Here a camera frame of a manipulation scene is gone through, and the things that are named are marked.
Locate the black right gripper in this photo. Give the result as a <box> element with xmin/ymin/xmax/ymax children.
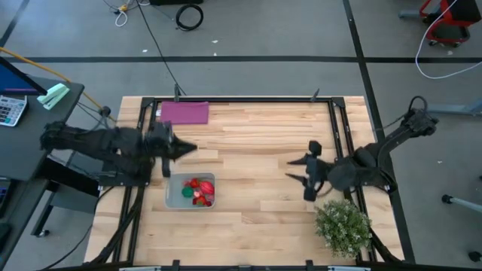
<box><xmin>284</xmin><ymin>141</ymin><xmax>334</xmax><ymax>202</ymax></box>

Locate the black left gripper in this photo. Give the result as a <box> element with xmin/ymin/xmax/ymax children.
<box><xmin>145</xmin><ymin>120</ymin><xmax>199</xmax><ymax>178</ymax></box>

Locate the grey plastic tupperware bin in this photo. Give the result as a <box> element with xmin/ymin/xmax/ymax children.
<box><xmin>163</xmin><ymin>172</ymin><xmax>217</xmax><ymax>210</ymax></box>

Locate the purple folded cloth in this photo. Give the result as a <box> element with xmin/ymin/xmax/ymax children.
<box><xmin>159</xmin><ymin>101</ymin><xmax>210</xmax><ymax>126</ymax></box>

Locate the green artificial plant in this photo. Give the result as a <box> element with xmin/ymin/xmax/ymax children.
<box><xmin>314</xmin><ymin>198</ymin><xmax>374</xmax><ymax>260</ymax></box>

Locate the mint green stapler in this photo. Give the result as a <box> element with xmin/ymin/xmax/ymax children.
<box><xmin>36</xmin><ymin>83</ymin><xmax>71</xmax><ymax>111</ymax></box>

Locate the black desk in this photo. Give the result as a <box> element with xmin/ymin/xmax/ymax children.
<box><xmin>0</xmin><ymin>74</ymin><xmax>101</xmax><ymax>264</ymax></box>

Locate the grey metal chair leg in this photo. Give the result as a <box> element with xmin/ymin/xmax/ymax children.
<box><xmin>427</xmin><ymin>98</ymin><xmax>482</xmax><ymax>117</ymax></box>

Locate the grey leg with caster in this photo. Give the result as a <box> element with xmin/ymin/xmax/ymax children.
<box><xmin>441</xmin><ymin>193</ymin><xmax>482</xmax><ymax>214</ymax></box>

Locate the white calculator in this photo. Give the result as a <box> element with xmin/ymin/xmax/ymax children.
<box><xmin>0</xmin><ymin>94</ymin><xmax>29</xmax><ymax>128</ymax></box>

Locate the monitor with blue screen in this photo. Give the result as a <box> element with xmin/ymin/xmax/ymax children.
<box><xmin>0</xmin><ymin>56</ymin><xmax>48</xmax><ymax>97</ymax></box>

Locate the red office chair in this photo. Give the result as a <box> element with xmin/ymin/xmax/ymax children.
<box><xmin>398</xmin><ymin>0</ymin><xmax>482</xmax><ymax>48</ymax></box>

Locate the black metal table frame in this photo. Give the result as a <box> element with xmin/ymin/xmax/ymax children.
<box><xmin>90</xmin><ymin>96</ymin><xmax>404</xmax><ymax>271</ymax></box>

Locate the long black cable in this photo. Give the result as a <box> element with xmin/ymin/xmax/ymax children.
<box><xmin>135</xmin><ymin>0</ymin><xmax>188</xmax><ymax>97</ymax></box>

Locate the black coiled cable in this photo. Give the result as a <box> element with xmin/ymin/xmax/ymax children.
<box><xmin>175</xmin><ymin>3</ymin><xmax>205</xmax><ymax>32</ymax></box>

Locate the yellow cable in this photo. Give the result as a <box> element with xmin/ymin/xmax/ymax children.
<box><xmin>0</xmin><ymin>46</ymin><xmax>117</xmax><ymax>123</ymax></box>

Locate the long white cable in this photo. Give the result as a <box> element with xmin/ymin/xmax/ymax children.
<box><xmin>414</xmin><ymin>0</ymin><xmax>482</xmax><ymax>81</ymax></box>

